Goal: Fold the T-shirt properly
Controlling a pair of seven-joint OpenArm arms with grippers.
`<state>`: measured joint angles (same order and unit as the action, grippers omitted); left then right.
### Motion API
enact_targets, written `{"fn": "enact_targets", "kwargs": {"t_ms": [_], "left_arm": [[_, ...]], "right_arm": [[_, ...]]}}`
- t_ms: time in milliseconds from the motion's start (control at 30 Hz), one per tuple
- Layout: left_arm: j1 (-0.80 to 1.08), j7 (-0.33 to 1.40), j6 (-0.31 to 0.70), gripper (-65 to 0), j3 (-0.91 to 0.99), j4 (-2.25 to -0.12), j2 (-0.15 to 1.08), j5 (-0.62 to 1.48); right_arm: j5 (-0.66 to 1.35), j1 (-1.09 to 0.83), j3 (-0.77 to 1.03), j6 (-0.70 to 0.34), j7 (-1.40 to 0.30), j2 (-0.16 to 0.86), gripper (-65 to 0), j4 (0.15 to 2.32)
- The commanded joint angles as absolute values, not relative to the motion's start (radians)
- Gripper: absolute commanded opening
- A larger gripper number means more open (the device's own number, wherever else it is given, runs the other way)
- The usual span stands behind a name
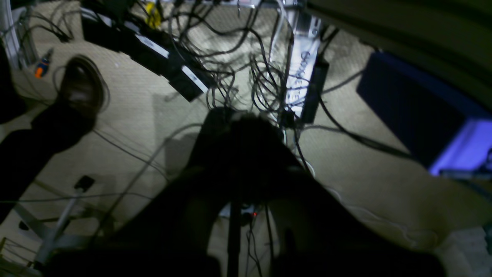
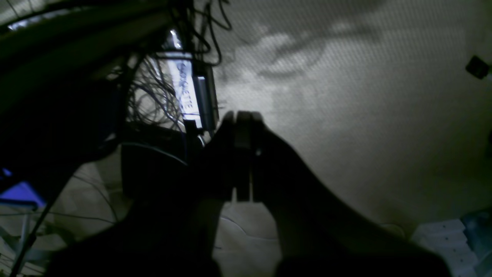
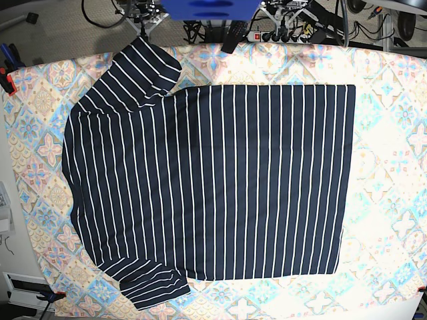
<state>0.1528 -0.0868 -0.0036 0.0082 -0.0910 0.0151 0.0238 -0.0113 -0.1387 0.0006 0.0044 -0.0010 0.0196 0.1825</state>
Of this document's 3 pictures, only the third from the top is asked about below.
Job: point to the navy white striped T-shirt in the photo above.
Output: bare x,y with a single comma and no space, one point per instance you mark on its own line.
216,182

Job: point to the white power strip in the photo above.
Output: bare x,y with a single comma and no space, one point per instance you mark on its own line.
273,37

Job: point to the black remote-like device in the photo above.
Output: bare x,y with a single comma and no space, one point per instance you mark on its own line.
235,34

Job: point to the blue box overhead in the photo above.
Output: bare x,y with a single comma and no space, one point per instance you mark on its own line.
187,10

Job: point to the patterned tile tablecloth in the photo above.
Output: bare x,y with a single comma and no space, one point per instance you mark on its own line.
383,254

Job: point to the orange clamp bottom left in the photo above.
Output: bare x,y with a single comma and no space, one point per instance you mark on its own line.
50,296

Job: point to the white box left edge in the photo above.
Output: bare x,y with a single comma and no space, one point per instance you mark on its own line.
6,218

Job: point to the red black clamp left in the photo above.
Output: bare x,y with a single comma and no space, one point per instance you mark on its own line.
7,82

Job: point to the white tray bottom left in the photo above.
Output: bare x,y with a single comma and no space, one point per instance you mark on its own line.
23,290

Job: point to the blue clamp handles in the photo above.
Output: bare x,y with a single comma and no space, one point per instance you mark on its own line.
12,57

